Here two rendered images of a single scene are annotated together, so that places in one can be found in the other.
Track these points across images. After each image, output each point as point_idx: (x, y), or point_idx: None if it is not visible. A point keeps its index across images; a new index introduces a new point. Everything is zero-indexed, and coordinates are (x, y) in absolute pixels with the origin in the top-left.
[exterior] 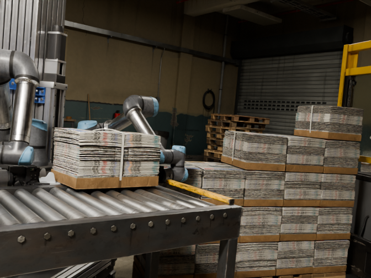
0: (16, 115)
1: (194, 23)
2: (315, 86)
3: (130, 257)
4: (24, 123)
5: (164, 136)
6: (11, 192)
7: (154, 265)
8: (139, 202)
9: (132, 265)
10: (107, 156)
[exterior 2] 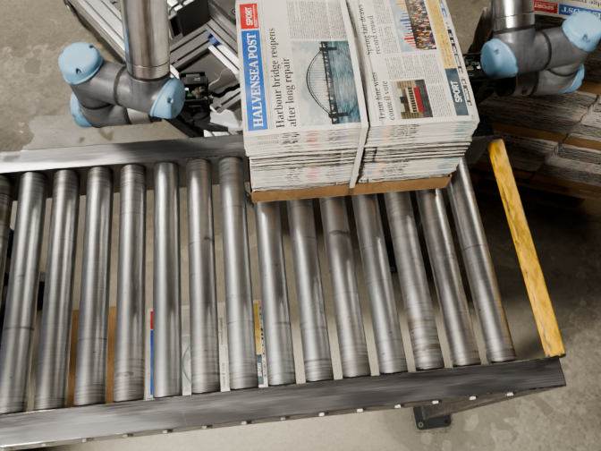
0: (125, 17)
1: None
2: None
3: (474, 23)
4: (143, 39)
5: None
6: (148, 165)
7: None
8: (346, 307)
9: (467, 50)
10: (319, 162)
